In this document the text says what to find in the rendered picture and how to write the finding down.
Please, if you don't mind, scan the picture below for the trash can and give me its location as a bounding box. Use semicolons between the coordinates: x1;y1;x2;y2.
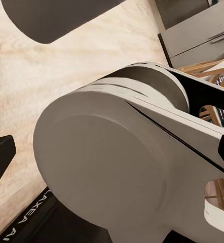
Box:
1;0;125;44

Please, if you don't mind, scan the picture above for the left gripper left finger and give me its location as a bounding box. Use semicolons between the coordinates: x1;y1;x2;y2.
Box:
0;135;16;179

